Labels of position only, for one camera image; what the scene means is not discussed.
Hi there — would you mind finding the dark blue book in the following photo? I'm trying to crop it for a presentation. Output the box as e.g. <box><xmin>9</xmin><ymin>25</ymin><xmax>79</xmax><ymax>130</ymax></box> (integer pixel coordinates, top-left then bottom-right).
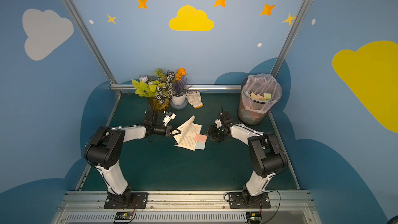
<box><xmin>173</xmin><ymin>116</ymin><xmax>202</xmax><ymax>151</ymax></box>

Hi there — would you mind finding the pink sticky note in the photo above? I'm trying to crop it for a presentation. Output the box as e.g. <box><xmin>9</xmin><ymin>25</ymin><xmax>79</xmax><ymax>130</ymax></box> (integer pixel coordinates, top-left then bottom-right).
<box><xmin>194</xmin><ymin>134</ymin><xmax>208</xmax><ymax>143</ymax></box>

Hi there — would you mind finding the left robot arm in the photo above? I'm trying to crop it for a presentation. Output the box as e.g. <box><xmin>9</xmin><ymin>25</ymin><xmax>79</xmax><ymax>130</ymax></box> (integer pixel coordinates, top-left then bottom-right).
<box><xmin>84</xmin><ymin>111</ymin><xmax>181</xmax><ymax>209</ymax></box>

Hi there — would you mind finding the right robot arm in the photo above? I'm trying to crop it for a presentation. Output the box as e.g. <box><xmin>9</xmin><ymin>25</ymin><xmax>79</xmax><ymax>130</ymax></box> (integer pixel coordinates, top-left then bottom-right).
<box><xmin>205</xmin><ymin>111</ymin><xmax>288</xmax><ymax>207</ymax></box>

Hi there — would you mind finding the light blue sticky note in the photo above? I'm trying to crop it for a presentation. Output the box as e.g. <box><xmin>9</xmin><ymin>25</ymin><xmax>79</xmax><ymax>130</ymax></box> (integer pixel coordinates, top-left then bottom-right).
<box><xmin>195</xmin><ymin>142</ymin><xmax>206</xmax><ymax>150</ymax></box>

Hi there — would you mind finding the white flower pot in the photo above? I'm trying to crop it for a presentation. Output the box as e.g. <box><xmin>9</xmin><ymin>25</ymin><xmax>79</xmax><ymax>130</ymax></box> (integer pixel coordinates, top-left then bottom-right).
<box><xmin>170</xmin><ymin>93</ymin><xmax>188</xmax><ymax>110</ymax></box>

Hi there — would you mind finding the glass vase with green plant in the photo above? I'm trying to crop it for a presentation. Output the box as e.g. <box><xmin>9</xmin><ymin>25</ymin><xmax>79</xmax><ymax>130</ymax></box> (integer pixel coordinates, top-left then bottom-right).
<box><xmin>131</xmin><ymin>68</ymin><xmax>176</xmax><ymax>112</ymax></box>

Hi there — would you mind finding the white work glove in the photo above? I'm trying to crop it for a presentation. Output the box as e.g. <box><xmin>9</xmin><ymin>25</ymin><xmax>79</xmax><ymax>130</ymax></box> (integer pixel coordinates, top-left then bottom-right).
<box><xmin>187</xmin><ymin>91</ymin><xmax>203</xmax><ymax>109</ymax></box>

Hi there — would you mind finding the trash bin with plastic bag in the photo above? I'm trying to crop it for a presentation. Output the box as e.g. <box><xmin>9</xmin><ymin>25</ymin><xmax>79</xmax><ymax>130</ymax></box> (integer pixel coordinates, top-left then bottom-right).
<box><xmin>237</xmin><ymin>74</ymin><xmax>283</xmax><ymax>125</ymax></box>

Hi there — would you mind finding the right circuit board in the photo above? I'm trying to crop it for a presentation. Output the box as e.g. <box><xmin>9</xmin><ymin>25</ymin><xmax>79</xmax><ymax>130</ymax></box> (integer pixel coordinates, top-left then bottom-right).
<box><xmin>246</xmin><ymin>212</ymin><xmax>262</xmax><ymax>224</ymax></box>

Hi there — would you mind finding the circuit board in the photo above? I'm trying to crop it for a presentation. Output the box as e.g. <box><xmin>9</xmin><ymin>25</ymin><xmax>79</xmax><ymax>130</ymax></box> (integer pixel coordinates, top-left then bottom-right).
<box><xmin>246</xmin><ymin>212</ymin><xmax>262</xmax><ymax>224</ymax></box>
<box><xmin>114</xmin><ymin>212</ymin><xmax>134</xmax><ymax>223</ymax></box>

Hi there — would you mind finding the left circuit board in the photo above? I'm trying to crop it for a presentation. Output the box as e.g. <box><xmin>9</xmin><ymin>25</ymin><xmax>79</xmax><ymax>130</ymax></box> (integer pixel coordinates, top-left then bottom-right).
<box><xmin>114</xmin><ymin>212</ymin><xmax>134</xmax><ymax>223</ymax></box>

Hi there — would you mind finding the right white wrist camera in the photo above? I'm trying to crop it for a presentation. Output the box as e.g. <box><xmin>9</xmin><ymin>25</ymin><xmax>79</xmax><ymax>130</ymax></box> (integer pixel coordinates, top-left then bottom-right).
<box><xmin>215</xmin><ymin>119</ymin><xmax>222</xmax><ymax>128</ymax></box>

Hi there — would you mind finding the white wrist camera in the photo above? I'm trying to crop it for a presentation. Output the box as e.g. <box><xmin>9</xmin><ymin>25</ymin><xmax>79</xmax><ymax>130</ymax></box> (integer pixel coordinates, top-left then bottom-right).
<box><xmin>215</xmin><ymin>119</ymin><xmax>222</xmax><ymax>128</ymax></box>
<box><xmin>163</xmin><ymin>111</ymin><xmax>176</xmax><ymax>127</ymax></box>

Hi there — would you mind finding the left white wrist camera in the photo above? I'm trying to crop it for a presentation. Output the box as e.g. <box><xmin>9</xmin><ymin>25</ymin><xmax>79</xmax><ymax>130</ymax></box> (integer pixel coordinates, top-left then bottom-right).
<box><xmin>163</xmin><ymin>111</ymin><xmax>176</xmax><ymax>127</ymax></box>

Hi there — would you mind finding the left aluminium frame post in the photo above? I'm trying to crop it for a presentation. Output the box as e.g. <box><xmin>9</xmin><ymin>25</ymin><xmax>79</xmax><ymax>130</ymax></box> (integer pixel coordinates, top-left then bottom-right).
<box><xmin>47</xmin><ymin>0</ymin><xmax>122</xmax><ymax>95</ymax></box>

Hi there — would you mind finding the aluminium frame post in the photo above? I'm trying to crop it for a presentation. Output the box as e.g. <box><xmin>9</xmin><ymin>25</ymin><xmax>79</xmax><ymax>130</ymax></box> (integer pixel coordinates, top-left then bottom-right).
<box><xmin>47</xmin><ymin>0</ymin><xmax>122</xmax><ymax>95</ymax></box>
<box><xmin>271</xmin><ymin>0</ymin><xmax>313</xmax><ymax>78</ymax></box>

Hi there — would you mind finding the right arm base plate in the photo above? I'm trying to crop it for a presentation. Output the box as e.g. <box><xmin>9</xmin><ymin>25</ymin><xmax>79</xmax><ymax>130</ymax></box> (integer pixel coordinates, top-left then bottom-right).
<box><xmin>224</xmin><ymin>190</ymin><xmax>271</xmax><ymax>209</ymax></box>

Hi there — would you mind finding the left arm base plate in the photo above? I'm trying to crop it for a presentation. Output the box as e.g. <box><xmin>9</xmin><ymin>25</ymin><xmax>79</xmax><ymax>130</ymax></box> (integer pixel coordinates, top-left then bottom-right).
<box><xmin>104</xmin><ymin>192</ymin><xmax>149</xmax><ymax>209</ymax></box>

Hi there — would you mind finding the aluminium front rail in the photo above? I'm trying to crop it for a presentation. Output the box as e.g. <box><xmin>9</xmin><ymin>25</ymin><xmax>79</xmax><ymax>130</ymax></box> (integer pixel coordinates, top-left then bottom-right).
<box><xmin>52</xmin><ymin>190</ymin><xmax>321</xmax><ymax>224</ymax></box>

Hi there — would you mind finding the right aluminium frame post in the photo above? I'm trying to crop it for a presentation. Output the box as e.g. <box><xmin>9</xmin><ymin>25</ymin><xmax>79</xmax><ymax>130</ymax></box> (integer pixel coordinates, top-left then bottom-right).
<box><xmin>271</xmin><ymin>0</ymin><xmax>313</xmax><ymax>78</ymax></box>

